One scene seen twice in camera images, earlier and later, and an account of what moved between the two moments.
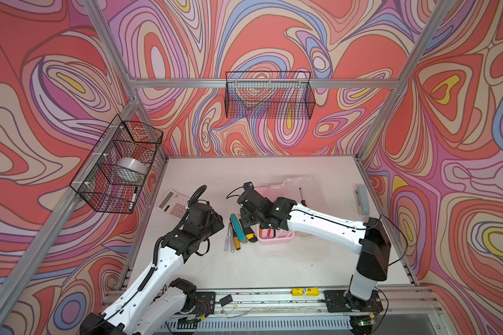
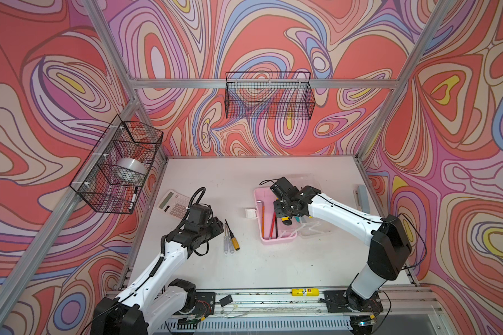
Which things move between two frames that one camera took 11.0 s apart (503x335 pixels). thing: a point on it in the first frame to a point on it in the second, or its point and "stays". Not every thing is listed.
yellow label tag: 304,292 stays
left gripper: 216,222 stays
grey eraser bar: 362,197 stays
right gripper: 244,216 to 279,213
